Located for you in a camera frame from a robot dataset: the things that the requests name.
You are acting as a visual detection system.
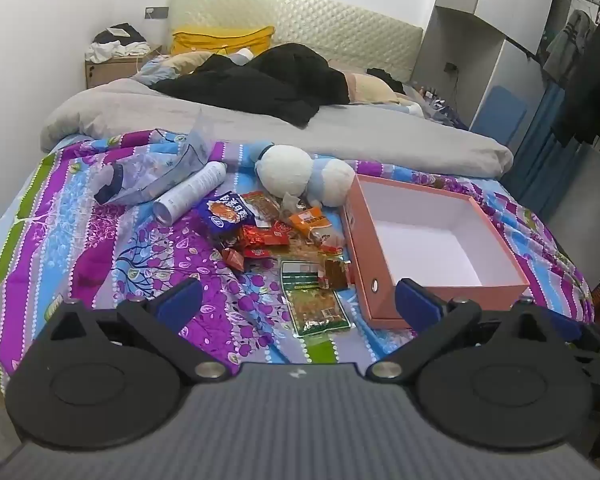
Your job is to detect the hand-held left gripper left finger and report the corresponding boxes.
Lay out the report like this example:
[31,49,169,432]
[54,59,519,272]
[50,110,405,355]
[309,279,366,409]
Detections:
[39,276,229,382]

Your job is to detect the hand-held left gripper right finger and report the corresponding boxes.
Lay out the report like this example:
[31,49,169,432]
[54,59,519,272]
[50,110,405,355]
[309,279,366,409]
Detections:
[370,277,557,381]

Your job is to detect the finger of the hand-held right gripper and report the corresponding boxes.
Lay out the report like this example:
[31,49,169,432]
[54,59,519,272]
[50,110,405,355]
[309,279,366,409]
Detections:
[532,305,583,345]

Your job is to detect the pink cardboard box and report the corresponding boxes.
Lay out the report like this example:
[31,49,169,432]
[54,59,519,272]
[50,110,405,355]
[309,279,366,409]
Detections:
[341,174,532,331]

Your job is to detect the red brown snack packet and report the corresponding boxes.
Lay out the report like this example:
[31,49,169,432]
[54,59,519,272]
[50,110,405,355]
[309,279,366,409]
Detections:
[319,256,352,290]

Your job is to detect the blue snack packet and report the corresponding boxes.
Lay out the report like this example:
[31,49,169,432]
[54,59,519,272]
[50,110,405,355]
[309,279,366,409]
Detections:
[198,191,256,250]

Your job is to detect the green snack packet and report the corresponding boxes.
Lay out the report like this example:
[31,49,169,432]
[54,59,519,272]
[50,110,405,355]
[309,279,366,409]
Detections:
[280,260,355,337]

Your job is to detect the red foil snack packet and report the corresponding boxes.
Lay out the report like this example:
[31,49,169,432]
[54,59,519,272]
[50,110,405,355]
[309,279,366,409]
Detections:
[242,225,292,259]

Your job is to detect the red striped snack packet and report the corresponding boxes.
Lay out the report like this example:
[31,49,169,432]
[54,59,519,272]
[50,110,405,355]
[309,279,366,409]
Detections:
[241,191,282,226]

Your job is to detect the orange snack packet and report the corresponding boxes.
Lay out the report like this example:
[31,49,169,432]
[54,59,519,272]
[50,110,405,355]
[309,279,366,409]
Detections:
[287,208,346,256]

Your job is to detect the purple floral bed sheet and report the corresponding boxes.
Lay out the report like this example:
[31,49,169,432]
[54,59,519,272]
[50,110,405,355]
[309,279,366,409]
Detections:
[0,130,595,391]

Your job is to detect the white spray can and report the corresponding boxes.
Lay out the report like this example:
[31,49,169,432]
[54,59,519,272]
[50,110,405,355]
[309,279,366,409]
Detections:
[153,161,228,225]

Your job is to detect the translucent plastic zip bag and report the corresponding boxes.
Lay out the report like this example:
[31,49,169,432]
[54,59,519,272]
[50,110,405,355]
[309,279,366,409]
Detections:
[87,108,216,206]

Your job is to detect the clear plastic wrapper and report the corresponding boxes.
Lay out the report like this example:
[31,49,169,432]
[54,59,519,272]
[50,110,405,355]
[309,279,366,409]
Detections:
[279,191,307,222]

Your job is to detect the blue curtain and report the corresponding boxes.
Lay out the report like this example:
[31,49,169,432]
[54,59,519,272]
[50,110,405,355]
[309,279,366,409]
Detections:
[502,82,588,221]

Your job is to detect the white and blue plush toy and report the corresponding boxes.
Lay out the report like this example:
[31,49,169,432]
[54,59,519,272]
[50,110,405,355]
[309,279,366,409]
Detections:
[240,141,357,208]

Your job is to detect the grey duvet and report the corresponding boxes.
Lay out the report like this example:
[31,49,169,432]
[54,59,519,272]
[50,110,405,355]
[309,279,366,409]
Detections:
[40,79,515,179]

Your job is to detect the beige pillow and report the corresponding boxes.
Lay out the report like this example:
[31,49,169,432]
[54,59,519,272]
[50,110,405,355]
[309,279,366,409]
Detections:
[342,71,406,106]

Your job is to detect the light blue patterned cloth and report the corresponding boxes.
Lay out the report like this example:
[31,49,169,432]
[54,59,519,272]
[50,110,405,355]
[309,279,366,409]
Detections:
[130,55,181,83]

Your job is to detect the wooden nightstand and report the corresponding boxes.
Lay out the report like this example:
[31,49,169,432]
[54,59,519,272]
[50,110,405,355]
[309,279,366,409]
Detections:
[84,45,163,90]

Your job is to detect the hanging black coat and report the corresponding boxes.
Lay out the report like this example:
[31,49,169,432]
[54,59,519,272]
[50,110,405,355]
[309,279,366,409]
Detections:
[552,17,600,146]

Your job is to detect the black coat on bed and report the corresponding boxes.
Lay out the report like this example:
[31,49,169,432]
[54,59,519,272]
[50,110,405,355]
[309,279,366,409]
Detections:
[150,42,351,127]

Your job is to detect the yellow pillow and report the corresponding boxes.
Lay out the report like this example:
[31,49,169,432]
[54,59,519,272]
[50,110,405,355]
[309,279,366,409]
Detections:
[171,26,276,56]

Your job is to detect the grey wardrobe cabinet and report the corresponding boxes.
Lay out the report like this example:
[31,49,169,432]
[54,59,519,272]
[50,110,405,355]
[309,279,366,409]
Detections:
[412,0,576,136]

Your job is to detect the pile of folded clothes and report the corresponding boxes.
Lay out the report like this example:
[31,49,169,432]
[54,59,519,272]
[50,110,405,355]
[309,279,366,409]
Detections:
[85,22,151,64]

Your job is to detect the hanging grey jacket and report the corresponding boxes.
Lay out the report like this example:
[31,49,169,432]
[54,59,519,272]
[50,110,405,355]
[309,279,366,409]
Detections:
[542,10,593,83]

